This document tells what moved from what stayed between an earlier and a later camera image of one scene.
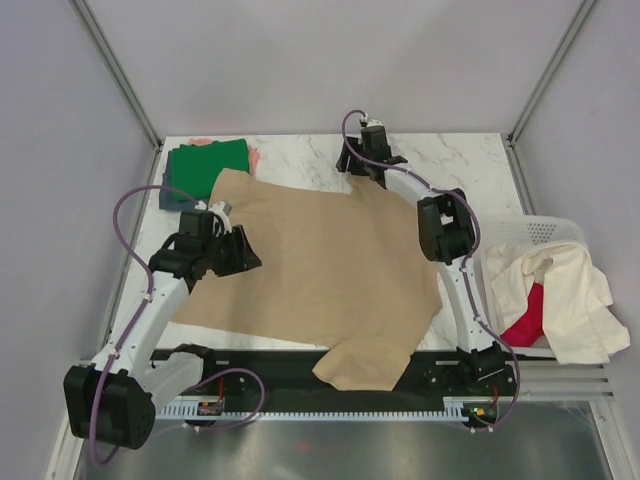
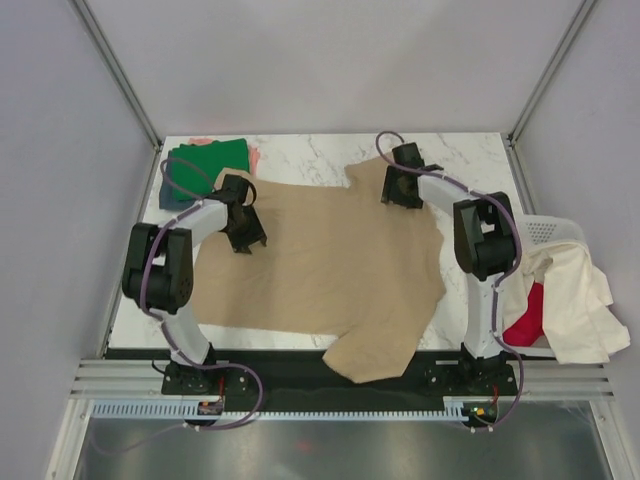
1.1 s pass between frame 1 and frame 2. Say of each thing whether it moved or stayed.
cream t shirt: stayed
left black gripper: moved
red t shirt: stayed
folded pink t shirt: stayed
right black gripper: moved
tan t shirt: stayed
